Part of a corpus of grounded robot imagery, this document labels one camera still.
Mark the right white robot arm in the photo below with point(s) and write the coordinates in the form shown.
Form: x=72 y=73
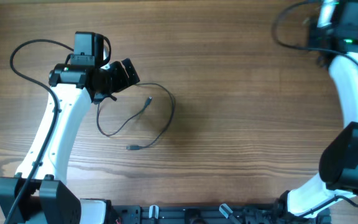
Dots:
x=335 y=36

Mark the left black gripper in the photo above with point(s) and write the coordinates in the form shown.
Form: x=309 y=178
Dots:
x=122 y=80

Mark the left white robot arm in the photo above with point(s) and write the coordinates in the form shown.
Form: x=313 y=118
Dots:
x=37 y=193

